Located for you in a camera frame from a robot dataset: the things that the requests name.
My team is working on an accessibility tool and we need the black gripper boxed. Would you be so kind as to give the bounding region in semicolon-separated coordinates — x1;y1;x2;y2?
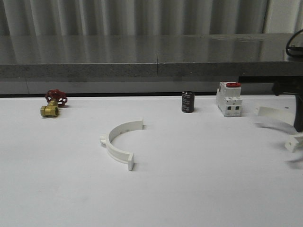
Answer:
272;80;303;132

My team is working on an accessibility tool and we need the white half-ring pipe clamp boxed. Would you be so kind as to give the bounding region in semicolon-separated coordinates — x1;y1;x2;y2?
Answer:
255;105;303;152

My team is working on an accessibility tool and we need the black cylindrical capacitor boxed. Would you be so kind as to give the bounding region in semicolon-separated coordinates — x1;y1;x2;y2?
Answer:
181;91;195;113

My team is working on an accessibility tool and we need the grey stone countertop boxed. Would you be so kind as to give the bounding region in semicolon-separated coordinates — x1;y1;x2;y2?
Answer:
0;34;303;81

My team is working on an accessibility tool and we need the brass valve red handwheel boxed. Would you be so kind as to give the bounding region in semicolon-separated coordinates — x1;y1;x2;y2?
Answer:
40;89;68;117

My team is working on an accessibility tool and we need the grey pleated curtain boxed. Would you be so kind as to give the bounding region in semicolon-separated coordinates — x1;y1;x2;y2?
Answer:
0;0;269;35

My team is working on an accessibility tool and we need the black cable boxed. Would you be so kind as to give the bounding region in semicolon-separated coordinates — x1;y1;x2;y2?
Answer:
285;29;303;57

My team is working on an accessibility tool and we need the white circuit breaker red switch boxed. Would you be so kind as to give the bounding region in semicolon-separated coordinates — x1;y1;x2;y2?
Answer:
216;81;242;117

